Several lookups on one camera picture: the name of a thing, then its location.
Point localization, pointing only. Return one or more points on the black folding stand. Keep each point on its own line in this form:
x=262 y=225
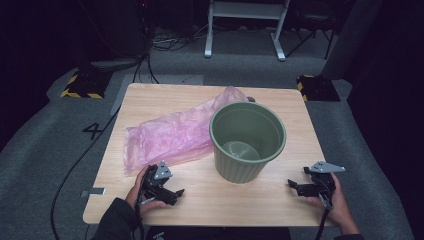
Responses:
x=316 y=20

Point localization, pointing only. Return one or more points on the black yellow striped base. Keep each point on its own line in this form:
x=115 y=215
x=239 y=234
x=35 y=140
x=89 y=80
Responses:
x=86 y=83
x=318 y=88

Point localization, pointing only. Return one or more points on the person's right hand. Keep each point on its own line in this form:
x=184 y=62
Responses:
x=340 y=208

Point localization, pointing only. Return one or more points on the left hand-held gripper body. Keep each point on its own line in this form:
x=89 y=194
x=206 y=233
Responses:
x=155 y=186

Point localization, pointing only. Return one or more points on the grey tape piece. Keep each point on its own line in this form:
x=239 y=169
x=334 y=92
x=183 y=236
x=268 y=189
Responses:
x=95 y=191

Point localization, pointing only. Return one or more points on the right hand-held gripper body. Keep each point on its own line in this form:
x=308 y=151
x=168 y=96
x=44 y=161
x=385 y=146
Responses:
x=323 y=185

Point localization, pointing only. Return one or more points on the white metal stand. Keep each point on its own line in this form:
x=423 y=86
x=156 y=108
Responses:
x=246 y=10

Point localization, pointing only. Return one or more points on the green ribbed plastic bin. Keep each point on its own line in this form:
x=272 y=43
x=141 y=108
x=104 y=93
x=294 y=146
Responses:
x=240 y=168

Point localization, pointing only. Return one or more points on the person's left hand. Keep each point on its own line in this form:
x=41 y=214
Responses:
x=134 y=196

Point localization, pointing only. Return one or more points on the pink plastic bag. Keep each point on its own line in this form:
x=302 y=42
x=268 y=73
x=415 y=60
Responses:
x=173 y=136

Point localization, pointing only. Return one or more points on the grey pillar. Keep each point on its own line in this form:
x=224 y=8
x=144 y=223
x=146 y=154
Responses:
x=350 y=40

